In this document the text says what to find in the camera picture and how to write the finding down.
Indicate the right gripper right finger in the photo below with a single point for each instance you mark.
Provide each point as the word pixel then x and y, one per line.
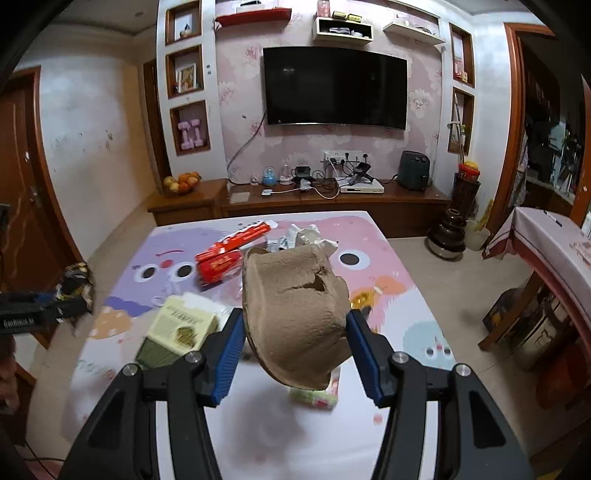
pixel 474 439

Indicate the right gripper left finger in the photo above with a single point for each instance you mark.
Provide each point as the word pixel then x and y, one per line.
pixel 118 440

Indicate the yellow gold snack wrapper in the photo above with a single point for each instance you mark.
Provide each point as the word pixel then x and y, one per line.
pixel 363 300

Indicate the brown paper pulp tray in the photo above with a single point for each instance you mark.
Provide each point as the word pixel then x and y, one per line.
pixel 295 315

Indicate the red white long box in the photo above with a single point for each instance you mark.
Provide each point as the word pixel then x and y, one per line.
pixel 236 240

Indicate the white paper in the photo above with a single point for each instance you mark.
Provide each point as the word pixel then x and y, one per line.
pixel 296 237

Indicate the brown wooden door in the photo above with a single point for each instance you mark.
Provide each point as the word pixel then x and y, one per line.
pixel 36 244

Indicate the green yellow tea box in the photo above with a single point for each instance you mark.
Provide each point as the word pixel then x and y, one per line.
pixel 181 325

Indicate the cartoon printed tablecloth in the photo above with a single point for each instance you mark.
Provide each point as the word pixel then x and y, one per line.
pixel 296 408

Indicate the green pink tissue packet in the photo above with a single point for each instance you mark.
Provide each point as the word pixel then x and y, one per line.
pixel 325 399

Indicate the red cigarette carton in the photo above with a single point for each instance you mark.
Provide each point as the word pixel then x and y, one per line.
pixel 215 270

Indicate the dark stacked metal pot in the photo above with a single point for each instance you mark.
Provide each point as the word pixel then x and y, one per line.
pixel 447 239

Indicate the bowl of oranges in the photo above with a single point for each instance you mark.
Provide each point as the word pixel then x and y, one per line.
pixel 181 185

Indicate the side table with pink cloth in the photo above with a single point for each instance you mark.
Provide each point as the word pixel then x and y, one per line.
pixel 558 253

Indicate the pink dumbbells ornament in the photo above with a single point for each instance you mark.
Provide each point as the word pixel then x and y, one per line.
pixel 190 134

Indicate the brown wooden tv cabinet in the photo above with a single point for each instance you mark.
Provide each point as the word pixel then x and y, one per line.
pixel 397 212

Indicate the dark tall stand with fruit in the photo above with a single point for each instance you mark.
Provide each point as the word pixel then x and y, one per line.
pixel 465 188

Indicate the white set-top box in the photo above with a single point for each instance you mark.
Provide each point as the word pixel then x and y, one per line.
pixel 364 186

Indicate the black speaker box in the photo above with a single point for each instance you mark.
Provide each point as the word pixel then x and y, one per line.
pixel 414 171

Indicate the blue snow globe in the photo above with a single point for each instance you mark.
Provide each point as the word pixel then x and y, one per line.
pixel 269 177

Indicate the framed picture in niche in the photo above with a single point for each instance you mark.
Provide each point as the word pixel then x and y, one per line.
pixel 186 78

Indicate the white wall power strip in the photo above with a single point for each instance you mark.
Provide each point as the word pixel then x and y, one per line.
pixel 347 156

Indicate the black wall television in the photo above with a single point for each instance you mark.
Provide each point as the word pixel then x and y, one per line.
pixel 306 85

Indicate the red wall shelf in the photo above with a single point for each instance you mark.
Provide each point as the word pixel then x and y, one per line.
pixel 254 16

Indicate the white box wall shelf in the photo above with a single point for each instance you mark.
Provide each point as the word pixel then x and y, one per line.
pixel 328 29

